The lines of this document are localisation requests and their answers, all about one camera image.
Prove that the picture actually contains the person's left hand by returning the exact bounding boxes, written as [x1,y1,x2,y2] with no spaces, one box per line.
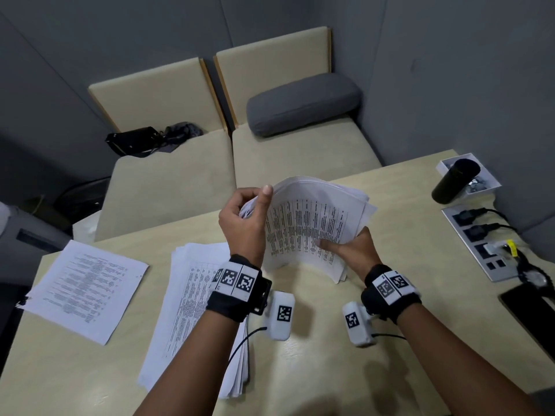
[219,185,274,268]

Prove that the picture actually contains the person's right hand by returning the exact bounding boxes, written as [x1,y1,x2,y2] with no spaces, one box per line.
[314,226,383,282]

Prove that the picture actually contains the bundle of printed paper sheets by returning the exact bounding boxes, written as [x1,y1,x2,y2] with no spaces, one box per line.
[238,176,378,285]

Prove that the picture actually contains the person's right forearm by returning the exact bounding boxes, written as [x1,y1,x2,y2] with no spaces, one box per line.
[394,301,548,416]

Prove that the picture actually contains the person's left forearm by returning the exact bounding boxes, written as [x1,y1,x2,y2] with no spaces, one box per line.
[132,308,249,416]

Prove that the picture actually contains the beige upholstered chair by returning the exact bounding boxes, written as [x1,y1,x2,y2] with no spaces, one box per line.
[71,56,237,243]
[213,26,382,192]

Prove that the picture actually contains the grey cushion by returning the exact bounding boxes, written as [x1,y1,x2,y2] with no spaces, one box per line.
[246,72,363,138]

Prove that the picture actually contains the dark grey cloth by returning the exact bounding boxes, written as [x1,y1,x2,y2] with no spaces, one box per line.
[160,121,205,148]

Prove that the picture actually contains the thick stack of printed papers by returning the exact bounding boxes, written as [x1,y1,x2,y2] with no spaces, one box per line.
[137,242,253,400]

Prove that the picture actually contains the black cylindrical bottle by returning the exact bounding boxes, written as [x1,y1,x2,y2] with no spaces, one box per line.
[430,158,482,205]

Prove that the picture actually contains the black handbag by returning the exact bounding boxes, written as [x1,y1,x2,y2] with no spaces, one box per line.
[105,126,166,159]

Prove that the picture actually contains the silver power socket panel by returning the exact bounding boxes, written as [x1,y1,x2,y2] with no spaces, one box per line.
[441,203,528,283]

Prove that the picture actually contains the white open box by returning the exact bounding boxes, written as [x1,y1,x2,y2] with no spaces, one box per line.
[435,152,503,196]

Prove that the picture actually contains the thin printed paper sheet set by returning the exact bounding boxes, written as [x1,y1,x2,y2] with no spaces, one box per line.
[16,239,150,346]

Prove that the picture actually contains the black wristwatch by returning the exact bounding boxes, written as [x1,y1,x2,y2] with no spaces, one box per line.
[515,250,555,300]

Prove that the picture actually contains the black smartphone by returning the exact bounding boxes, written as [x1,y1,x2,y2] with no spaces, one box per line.
[498,283,555,361]

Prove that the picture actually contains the grey cabinet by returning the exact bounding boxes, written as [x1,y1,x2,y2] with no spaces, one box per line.
[0,202,73,285]

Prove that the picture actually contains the black wrist strap with markers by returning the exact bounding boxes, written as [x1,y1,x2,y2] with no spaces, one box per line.
[206,254,273,324]
[361,264,423,324]

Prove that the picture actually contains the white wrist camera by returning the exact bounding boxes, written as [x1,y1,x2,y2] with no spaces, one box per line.
[342,301,377,348]
[264,290,296,342]

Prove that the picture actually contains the black power plug with cable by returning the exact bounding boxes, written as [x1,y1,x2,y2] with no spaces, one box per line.
[453,208,509,226]
[464,223,519,242]

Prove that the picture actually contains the black floor cables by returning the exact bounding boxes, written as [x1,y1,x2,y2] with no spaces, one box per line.
[54,176,112,224]

